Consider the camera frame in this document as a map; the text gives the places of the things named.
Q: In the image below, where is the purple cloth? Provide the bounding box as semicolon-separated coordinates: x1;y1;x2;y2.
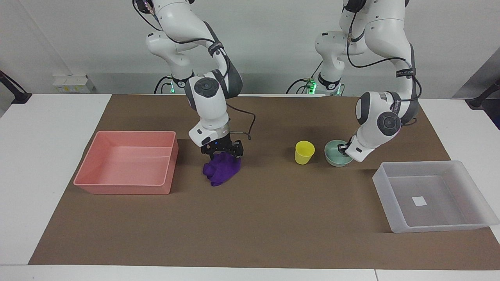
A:
202;152;241;187

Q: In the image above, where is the white wall socket box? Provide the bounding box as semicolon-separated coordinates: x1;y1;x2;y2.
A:
52;75;96;94

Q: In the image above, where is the yellow plastic cup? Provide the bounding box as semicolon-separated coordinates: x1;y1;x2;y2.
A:
295;141;316;165

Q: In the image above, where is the pink plastic bin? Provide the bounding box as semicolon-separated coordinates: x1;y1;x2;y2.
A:
73;131;179;195

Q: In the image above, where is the clear plastic bin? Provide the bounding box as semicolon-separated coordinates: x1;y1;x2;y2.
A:
372;160;500;234

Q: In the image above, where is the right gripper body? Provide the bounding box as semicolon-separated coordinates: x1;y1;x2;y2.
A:
205;135;236;155

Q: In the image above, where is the black cable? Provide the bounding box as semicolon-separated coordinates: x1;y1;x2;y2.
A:
286;60;325;94
345;12;423;126
132;0;232;78
153;75;175;94
226;102;257;141

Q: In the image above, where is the pale green bowl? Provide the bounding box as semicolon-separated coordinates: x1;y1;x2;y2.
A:
324;140;354;168

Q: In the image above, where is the black stand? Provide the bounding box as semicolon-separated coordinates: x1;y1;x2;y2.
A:
0;70;33;105
468;79;500;110

